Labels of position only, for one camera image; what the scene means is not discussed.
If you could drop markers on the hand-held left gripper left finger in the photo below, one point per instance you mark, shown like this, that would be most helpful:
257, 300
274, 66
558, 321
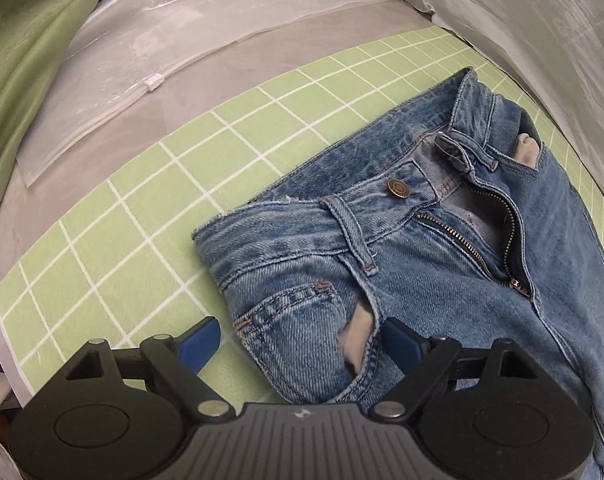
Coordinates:
200, 343

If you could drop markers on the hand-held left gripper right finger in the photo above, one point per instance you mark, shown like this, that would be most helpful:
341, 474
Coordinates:
400, 341

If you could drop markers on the blue denim jeans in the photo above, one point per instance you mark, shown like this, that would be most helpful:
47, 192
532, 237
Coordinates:
401, 260

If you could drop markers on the green grid cutting mat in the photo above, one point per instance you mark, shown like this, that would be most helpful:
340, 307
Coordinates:
147, 240

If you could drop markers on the clear plastic zip bag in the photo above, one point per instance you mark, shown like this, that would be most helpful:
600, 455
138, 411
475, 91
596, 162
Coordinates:
147, 55

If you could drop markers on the white plastic packaging bag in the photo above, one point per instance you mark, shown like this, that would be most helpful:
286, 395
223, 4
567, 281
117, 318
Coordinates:
531, 30

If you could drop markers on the green cloth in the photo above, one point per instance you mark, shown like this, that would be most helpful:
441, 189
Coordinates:
17, 60

